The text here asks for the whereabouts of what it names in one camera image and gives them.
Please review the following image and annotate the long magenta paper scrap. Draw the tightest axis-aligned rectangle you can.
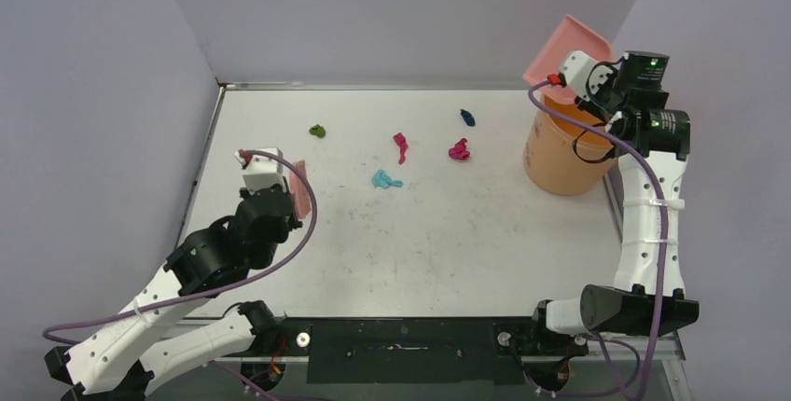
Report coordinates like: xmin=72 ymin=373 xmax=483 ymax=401
xmin=393 ymin=132 xmax=409 ymax=165

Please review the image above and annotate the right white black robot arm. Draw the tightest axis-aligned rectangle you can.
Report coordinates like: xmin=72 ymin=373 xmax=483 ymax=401
xmin=527 ymin=50 xmax=700 ymax=353

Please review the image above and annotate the pink plastic dustpan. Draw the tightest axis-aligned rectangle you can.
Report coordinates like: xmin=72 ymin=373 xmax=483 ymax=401
xmin=523 ymin=15 xmax=613 ymax=103

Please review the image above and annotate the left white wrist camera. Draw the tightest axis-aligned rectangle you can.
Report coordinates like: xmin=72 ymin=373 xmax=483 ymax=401
xmin=234 ymin=149 xmax=287 ymax=194

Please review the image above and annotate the crumpled magenta paper scrap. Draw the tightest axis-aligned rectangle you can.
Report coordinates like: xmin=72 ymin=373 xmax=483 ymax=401
xmin=448 ymin=138 xmax=471 ymax=161

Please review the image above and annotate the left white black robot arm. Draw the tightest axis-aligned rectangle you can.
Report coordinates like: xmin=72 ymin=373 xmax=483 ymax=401
xmin=45 ymin=184 xmax=302 ymax=400

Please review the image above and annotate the silver base bolt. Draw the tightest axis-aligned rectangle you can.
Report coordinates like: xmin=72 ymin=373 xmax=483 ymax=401
xmin=295 ymin=331 xmax=311 ymax=348

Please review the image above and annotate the green paper scrap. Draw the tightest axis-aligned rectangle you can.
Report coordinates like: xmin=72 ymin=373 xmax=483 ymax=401
xmin=309 ymin=124 xmax=326 ymax=138

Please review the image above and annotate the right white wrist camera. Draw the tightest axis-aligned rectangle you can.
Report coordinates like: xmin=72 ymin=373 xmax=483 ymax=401
xmin=543 ymin=50 xmax=613 ymax=105

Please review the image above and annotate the dark blue paper scrap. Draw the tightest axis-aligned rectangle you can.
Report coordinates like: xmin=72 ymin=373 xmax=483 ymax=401
xmin=460 ymin=109 xmax=476 ymax=127

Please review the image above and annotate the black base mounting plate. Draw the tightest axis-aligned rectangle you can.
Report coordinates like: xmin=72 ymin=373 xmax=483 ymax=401
xmin=251 ymin=317 xmax=589 ymax=388

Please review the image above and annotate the pink hand brush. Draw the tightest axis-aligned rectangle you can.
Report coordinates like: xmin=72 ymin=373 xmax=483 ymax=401
xmin=289 ymin=160 xmax=312 ymax=220

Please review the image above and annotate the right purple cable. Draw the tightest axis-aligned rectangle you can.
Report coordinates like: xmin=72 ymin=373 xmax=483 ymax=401
xmin=526 ymin=79 xmax=672 ymax=401

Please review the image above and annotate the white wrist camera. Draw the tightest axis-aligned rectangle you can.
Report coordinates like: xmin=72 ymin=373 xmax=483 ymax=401
xmin=234 ymin=149 xmax=287 ymax=194
xmin=543 ymin=50 xmax=613 ymax=105

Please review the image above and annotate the cyan paper scrap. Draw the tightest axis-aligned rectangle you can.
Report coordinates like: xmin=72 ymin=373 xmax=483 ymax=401
xmin=371 ymin=169 xmax=403 ymax=189

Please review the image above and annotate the orange plastic bucket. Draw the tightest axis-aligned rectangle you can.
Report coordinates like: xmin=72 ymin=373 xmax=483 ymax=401
xmin=522 ymin=110 xmax=617 ymax=196

